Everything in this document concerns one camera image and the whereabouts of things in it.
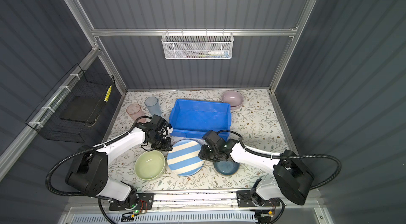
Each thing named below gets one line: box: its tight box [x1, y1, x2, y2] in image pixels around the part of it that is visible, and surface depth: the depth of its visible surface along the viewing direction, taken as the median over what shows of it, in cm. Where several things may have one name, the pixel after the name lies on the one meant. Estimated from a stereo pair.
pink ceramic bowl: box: [221, 90, 244, 110], surface depth 114 cm
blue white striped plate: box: [167, 139, 205, 177], surface depth 85 cm
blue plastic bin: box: [169, 99, 232, 141], surface depth 105 cm
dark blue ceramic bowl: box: [213, 159, 241, 176], surface depth 84 cm
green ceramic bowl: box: [134, 149, 166, 181], surface depth 84 cm
